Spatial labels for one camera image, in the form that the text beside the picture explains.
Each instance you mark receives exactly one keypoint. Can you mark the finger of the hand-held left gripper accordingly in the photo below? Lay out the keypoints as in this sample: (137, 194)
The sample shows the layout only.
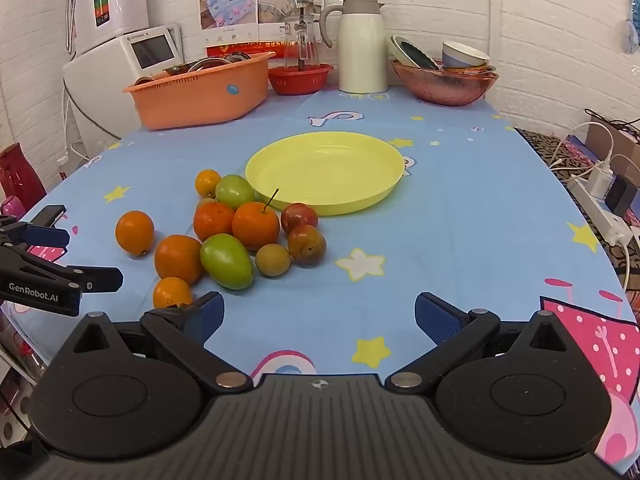
(100, 279)
(45, 236)

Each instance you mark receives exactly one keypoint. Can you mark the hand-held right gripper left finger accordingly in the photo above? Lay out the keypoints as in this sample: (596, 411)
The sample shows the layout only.
(212, 310)

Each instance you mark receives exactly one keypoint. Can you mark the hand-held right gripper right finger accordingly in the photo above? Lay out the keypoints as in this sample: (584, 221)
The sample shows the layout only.
(437, 317)

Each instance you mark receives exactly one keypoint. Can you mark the medium orange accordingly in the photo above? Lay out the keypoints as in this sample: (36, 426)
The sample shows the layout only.
(171, 292)

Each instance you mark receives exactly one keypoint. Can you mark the large green mango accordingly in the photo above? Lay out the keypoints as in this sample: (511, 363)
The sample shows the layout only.
(226, 261)

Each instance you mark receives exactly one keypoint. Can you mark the yellow-orange oval citrus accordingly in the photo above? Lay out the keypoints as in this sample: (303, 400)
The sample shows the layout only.
(135, 232)

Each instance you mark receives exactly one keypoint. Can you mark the large orange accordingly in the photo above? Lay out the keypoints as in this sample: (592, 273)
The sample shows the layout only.
(177, 260)

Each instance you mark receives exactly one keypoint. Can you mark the small brown round fruit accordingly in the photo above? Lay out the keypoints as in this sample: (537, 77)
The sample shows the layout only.
(272, 260)

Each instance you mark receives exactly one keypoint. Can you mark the dark orange mandarin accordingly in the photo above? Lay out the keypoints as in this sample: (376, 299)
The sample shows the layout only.
(212, 221)

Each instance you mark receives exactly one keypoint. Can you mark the orange with long stem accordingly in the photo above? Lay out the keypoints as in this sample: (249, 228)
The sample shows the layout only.
(255, 225)

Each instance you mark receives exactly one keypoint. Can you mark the red plum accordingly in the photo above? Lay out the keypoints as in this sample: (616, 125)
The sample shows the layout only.
(306, 245)
(300, 216)

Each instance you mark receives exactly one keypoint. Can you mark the small green mango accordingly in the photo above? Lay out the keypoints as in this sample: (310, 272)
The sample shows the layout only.
(234, 191)

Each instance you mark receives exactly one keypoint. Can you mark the small orange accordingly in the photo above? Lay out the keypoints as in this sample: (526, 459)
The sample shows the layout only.
(207, 183)

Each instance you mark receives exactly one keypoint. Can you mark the yellow plastic plate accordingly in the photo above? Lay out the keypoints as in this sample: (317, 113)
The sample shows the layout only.
(325, 170)

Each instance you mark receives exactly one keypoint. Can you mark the red glossy container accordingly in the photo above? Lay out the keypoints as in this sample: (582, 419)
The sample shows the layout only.
(20, 175)

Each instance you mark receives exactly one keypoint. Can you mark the blue star printed tablecloth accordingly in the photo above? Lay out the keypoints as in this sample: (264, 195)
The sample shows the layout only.
(450, 210)

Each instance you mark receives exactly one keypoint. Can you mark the white appliance with screen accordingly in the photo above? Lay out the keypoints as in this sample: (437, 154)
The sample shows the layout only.
(100, 80)

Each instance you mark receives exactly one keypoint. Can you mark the stainless steel bowl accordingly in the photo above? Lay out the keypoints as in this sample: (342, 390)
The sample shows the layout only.
(250, 56)
(197, 66)
(144, 81)

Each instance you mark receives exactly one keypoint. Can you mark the white power strip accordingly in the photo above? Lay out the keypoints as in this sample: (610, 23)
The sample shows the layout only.
(607, 220)

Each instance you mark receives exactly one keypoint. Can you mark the brown patterned cloth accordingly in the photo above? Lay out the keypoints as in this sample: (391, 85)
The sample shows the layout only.
(545, 147)

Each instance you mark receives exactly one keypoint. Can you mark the orange plastic basket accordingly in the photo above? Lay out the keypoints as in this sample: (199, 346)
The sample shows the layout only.
(200, 100)

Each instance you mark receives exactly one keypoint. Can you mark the white charger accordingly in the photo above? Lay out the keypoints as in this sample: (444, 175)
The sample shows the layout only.
(599, 180)

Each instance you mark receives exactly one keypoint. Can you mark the black power adapter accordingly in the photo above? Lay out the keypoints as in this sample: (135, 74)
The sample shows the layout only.
(620, 195)

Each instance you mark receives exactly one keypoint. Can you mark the pink glass bowl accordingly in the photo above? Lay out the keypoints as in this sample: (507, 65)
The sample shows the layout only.
(445, 87)

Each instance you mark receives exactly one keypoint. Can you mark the red plastic basket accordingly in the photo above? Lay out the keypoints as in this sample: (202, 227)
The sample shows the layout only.
(300, 82)

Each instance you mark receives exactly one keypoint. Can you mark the patterned ceramic bowl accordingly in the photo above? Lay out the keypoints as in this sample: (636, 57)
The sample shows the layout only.
(472, 70)

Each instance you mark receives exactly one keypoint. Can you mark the cardboard box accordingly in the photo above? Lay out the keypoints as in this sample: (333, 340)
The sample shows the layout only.
(627, 147)

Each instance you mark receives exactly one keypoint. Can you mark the white blue ceramic bowl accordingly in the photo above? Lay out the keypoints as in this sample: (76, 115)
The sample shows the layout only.
(462, 55)

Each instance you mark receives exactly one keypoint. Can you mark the tilted green-lined bowl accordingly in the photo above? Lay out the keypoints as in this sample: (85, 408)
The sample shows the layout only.
(415, 52)

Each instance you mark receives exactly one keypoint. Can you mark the white thermos jug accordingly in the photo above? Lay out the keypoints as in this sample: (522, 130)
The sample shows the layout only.
(362, 50)

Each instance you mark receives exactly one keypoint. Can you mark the glass pitcher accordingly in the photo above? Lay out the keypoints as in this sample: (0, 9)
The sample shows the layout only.
(301, 45)

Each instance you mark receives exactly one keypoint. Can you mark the white wall water purifier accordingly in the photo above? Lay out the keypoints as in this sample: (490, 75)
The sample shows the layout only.
(120, 0)

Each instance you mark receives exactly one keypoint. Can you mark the wall poster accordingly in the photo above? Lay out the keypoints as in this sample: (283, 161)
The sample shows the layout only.
(230, 5)

